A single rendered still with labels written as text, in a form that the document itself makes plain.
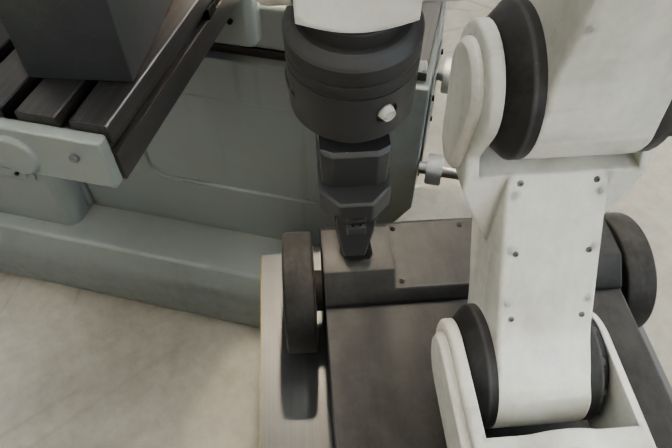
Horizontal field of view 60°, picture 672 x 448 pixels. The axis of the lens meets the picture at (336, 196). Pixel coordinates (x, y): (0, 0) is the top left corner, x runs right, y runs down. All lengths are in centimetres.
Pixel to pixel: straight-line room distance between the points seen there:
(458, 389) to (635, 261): 44
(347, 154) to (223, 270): 101
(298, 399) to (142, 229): 68
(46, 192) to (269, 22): 76
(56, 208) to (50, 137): 90
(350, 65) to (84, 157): 39
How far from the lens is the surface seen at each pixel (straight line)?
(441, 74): 116
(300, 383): 102
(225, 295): 143
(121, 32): 66
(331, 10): 33
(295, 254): 91
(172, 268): 145
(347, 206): 43
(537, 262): 63
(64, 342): 165
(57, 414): 156
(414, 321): 89
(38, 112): 69
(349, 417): 82
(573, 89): 49
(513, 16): 52
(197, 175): 135
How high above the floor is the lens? 134
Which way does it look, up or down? 49 degrees down
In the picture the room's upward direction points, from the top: straight up
